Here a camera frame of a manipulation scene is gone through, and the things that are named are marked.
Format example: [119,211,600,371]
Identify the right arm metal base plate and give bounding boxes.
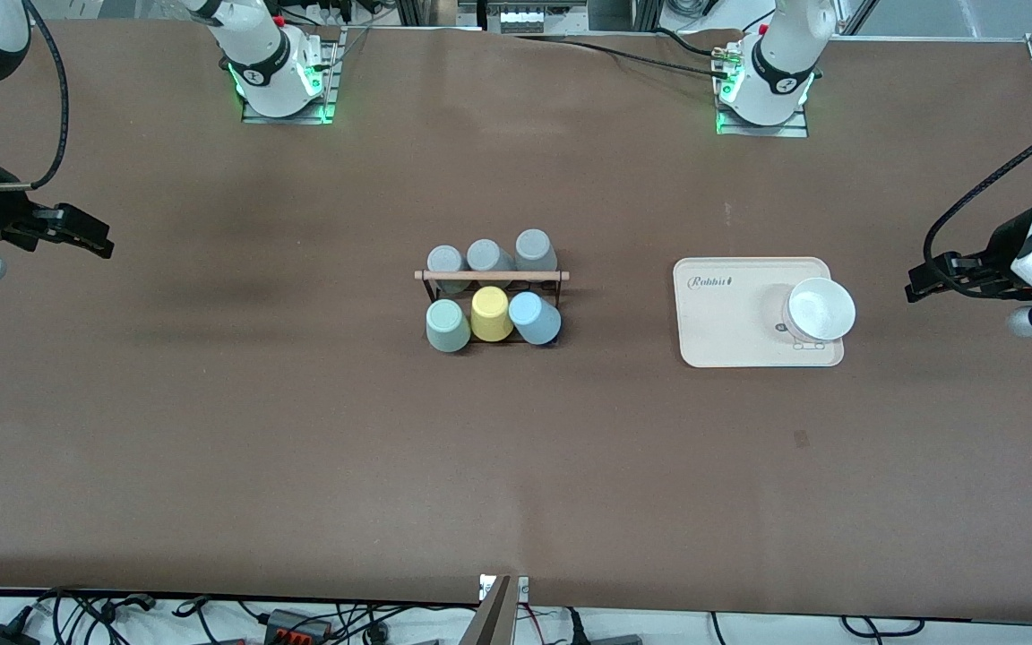
[240,25,341,125]

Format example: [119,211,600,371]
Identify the white mounting bracket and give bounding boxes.
[478,575,531,604]

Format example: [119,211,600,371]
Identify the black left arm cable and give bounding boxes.
[923,107,1032,277]

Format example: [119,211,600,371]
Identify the grey power strip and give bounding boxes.
[496,7,572,36]

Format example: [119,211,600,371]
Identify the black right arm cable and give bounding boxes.
[0,0,70,192]

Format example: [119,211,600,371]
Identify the white bowl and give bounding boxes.
[782,277,857,347]

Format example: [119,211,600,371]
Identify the short black table cable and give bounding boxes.
[653,25,734,60]

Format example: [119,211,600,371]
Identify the beige printed tray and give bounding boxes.
[673,257,846,369]

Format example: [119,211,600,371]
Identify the grey plastic cup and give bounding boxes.
[514,229,560,275]
[466,238,516,289]
[426,245,472,296]

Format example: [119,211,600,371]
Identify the grey camera post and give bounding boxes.
[460,575,518,645]

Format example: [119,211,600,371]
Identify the black box orange levers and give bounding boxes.
[262,608,334,645]

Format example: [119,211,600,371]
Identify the long black table cable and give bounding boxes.
[514,34,732,80]

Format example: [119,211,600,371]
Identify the black wire rack wooden bar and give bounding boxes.
[414,267,572,348]

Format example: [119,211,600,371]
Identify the yellow plastic cup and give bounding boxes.
[470,287,515,344]

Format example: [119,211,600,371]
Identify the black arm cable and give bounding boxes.
[0,0,70,192]
[923,107,1032,277]

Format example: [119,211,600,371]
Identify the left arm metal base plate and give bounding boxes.
[714,40,811,139]

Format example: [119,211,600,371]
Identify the mint green plastic cup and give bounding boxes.
[426,298,473,354]

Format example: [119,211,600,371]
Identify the light blue plastic cup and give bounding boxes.
[509,292,564,348]

